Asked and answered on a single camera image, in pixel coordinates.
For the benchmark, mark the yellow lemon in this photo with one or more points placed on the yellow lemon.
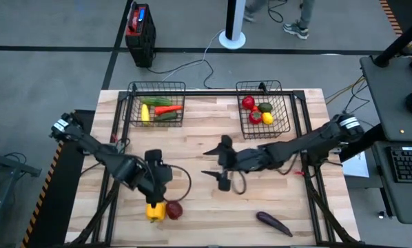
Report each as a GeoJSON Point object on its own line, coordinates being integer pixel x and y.
{"type": "Point", "coordinates": [267, 118]}

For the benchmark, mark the purple eggplant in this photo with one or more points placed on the purple eggplant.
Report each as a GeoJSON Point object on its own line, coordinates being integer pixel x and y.
{"type": "Point", "coordinates": [274, 224]}

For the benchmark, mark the green cucumber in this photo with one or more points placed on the green cucumber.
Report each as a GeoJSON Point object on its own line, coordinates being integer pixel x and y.
{"type": "Point", "coordinates": [156, 101]}

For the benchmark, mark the green avocado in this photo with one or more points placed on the green avocado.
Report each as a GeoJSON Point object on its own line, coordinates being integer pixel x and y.
{"type": "Point", "coordinates": [265, 107]}

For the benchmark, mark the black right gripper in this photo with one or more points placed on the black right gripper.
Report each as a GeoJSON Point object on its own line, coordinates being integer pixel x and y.
{"type": "Point", "coordinates": [244, 160]}

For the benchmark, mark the red fruit with green stem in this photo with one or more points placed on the red fruit with green stem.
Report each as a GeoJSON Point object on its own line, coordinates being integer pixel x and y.
{"type": "Point", "coordinates": [255, 118]}

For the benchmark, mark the person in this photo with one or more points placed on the person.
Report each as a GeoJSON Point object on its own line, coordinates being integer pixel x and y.
{"type": "Point", "coordinates": [295, 30]}

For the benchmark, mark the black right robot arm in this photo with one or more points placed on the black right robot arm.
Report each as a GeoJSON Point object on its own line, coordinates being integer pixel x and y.
{"type": "Point", "coordinates": [312, 143]}

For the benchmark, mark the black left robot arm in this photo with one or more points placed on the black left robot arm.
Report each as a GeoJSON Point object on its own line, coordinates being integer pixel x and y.
{"type": "Point", "coordinates": [99, 151]}

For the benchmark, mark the black stand pole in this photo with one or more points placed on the black stand pole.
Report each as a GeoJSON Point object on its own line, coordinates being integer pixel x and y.
{"type": "Point", "coordinates": [399, 43]}

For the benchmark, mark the white black pole stand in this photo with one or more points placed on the white black pole stand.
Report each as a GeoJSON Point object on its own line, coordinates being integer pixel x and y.
{"type": "Point", "coordinates": [235, 17]}

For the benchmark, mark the yellow bell pepper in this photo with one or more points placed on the yellow bell pepper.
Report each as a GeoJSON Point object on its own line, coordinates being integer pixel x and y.
{"type": "Point", "coordinates": [156, 213]}

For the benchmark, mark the grey metal cart frame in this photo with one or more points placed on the grey metal cart frame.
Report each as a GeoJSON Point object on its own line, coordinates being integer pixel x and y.
{"type": "Point", "coordinates": [16, 166]}

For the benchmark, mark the black desk support beam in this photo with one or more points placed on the black desk support beam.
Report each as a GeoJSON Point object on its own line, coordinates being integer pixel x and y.
{"type": "Point", "coordinates": [368, 141]}

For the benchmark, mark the black keyboard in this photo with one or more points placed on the black keyboard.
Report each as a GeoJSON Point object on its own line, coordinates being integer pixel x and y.
{"type": "Point", "coordinates": [409, 165]}

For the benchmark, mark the grey workstation desk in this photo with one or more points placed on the grey workstation desk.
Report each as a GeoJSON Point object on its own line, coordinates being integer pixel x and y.
{"type": "Point", "coordinates": [392, 103]}

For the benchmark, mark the orange carrot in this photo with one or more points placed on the orange carrot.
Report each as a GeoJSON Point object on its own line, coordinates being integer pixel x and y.
{"type": "Point", "coordinates": [168, 110]}

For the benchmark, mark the yellow corn cob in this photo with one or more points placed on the yellow corn cob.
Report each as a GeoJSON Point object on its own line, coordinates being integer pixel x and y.
{"type": "Point", "coordinates": [145, 114]}

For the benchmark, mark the black mat hazard edge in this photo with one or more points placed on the black mat hazard edge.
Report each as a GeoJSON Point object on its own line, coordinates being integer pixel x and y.
{"type": "Point", "coordinates": [54, 193]}

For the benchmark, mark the red and black case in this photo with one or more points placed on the red and black case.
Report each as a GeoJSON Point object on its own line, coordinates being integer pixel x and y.
{"type": "Point", "coordinates": [140, 38]}

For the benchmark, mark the dark red apple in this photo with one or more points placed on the dark red apple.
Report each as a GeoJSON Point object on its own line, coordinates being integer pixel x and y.
{"type": "Point", "coordinates": [174, 210]}

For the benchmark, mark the large red tomato green leaf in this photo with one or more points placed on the large red tomato green leaf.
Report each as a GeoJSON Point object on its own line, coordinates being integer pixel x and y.
{"type": "Point", "coordinates": [248, 102]}

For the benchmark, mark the white paper sheet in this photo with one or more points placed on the white paper sheet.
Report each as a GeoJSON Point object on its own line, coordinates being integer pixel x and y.
{"type": "Point", "coordinates": [357, 167]}

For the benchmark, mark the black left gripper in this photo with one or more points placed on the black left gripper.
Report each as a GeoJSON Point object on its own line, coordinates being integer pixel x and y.
{"type": "Point", "coordinates": [157, 179]}

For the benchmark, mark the dark green zucchini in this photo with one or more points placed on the dark green zucchini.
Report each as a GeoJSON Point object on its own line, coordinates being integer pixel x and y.
{"type": "Point", "coordinates": [165, 116]}

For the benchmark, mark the black metal rig frame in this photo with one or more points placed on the black metal rig frame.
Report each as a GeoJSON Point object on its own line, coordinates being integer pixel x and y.
{"type": "Point", "coordinates": [209, 93]}

